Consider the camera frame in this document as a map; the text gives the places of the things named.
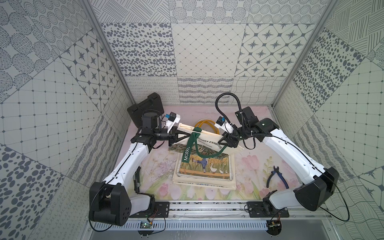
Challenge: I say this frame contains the green handled exhibition tote bag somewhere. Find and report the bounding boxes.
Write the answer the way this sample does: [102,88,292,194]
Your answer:
[169,124,244,163]

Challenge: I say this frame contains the yellow handled white bag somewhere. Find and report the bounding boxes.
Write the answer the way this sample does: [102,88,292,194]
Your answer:
[176,119,234,174]

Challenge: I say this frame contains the starry night canvas tote bag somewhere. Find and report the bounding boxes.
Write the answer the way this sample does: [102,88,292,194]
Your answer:
[172,169,237,190]

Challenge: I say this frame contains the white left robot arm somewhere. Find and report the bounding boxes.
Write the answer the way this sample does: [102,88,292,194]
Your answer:
[88,111,190,226]

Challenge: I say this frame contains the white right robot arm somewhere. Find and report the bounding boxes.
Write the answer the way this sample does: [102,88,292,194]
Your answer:
[216,107,339,216]

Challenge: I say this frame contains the black plastic tool case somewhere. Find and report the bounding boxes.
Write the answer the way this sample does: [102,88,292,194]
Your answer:
[127,93,164,128]

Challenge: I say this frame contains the left circuit board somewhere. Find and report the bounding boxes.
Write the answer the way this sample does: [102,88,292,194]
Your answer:
[138,222,154,236]

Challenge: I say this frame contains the circuit board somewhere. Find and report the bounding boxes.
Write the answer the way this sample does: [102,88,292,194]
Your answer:
[138,222,154,236]
[267,220,282,236]

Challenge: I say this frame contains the right circuit board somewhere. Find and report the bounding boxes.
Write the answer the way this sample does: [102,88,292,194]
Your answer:
[267,220,282,236]

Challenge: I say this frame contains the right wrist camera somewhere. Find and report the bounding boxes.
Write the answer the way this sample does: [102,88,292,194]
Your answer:
[215,117,234,134]

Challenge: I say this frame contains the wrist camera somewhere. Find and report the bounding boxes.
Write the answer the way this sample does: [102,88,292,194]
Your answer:
[215,117,234,134]
[165,112,181,134]

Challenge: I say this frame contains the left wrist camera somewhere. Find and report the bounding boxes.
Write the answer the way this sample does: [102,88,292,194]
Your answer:
[165,112,181,134]

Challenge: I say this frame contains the black corrugated cable hose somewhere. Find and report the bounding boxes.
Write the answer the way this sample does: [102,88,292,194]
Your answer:
[214,92,244,121]

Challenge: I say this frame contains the blue handled pliers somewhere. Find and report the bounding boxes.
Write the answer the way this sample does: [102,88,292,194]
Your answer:
[265,165,290,190]

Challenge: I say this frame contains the aluminium mounting rail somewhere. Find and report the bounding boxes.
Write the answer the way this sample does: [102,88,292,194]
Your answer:
[85,199,334,221]

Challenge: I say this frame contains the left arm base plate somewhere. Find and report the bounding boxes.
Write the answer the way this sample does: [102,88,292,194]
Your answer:
[130,202,170,218]

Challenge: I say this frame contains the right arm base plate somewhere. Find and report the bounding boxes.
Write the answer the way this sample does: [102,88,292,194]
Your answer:
[244,201,290,218]

